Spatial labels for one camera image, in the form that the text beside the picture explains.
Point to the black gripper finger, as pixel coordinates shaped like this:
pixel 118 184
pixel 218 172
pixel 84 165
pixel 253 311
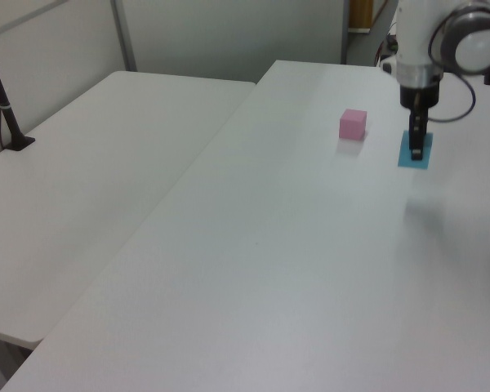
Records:
pixel 424 122
pixel 415 134

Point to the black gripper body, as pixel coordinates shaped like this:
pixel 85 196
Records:
pixel 426 96

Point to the blue cube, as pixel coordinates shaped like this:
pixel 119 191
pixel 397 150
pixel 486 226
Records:
pixel 404 157

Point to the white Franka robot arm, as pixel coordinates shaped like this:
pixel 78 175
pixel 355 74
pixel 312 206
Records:
pixel 410 36

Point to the pink cube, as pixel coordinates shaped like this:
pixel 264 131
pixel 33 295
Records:
pixel 352 126

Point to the wooden board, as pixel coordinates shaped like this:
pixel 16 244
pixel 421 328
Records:
pixel 360 14

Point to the white side table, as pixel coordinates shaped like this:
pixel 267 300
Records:
pixel 85 175

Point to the grey metal post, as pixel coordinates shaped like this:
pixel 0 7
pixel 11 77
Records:
pixel 345 32

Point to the grey partition post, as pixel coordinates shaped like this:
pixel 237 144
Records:
pixel 124 36

